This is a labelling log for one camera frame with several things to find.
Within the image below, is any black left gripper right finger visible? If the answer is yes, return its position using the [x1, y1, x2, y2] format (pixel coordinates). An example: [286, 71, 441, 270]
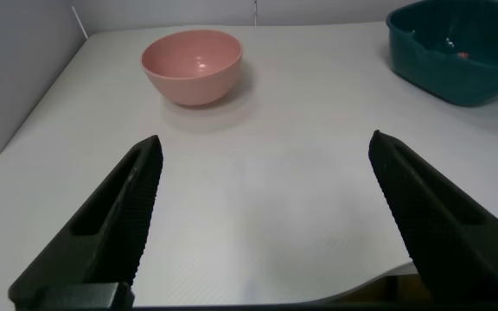
[367, 129, 498, 304]

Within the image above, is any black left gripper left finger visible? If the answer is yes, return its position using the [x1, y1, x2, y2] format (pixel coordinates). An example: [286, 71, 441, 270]
[8, 134, 164, 309]

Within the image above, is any pink round bowl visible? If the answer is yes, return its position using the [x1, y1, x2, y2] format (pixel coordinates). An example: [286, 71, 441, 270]
[140, 29, 245, 107]

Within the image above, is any teal plastic basin with handles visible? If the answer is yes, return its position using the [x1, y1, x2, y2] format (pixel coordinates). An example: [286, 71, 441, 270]
[386, 0, 498, 108]

